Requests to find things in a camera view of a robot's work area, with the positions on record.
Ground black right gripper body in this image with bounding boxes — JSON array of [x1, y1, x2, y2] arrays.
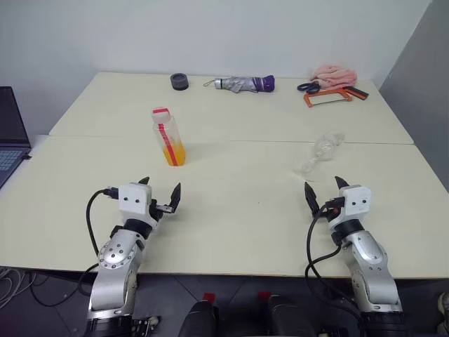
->
[[314, 204, 340, 223]]

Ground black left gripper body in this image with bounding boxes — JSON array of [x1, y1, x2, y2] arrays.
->
[[149, 198, 176, 226]]

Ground bottle with orange liquid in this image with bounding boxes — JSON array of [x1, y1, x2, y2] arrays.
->
[[151, 106, 187, 168]]

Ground clear wine glass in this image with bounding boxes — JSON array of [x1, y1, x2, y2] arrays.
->
[[293, 130, 347, 177]]

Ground orange hacksaw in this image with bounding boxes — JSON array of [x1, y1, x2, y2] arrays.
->
[[303, 85, 370, 109]]

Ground dark rounded shape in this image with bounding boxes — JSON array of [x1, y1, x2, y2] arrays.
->
[[265, 294, 317, 337], [180, 299, 220, 337]]

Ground pink fluffy cloth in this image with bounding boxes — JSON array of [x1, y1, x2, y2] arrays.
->
[[308, 64, 358, 89]]

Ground grey partition panel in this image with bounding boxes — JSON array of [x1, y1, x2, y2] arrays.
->
[[378, 0, 449, 194]]

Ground folded silver purple umbrella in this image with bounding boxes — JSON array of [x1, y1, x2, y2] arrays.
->
[[203, 74, 276, 95]]

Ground dark laptop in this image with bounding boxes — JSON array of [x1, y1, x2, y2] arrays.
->
[[0, 86, 34, 190]]

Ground white shoe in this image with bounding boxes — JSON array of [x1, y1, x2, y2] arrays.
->
[[436, 292, 449, 335]]

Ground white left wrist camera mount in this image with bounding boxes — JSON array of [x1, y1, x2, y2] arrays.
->
[[118, 181, 161, 230]]

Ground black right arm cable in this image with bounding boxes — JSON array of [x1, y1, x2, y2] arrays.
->
[[304, 196, 366, 327]]

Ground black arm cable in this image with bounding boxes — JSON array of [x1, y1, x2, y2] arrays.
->
[[304, 196, 366, 327], [77, 187, 121, 296]]

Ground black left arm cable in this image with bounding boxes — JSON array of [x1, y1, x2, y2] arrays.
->
[[77, 187, 121, 296]]

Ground black handled scissors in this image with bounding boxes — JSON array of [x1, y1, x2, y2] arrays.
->
[[297, 80, 322, 94]]

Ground black floor cable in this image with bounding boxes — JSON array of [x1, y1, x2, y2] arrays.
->
[[30, 272, 93, 308]]

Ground white floor cables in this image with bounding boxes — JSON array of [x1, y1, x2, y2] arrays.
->
[[0, 267, 36, 310]]

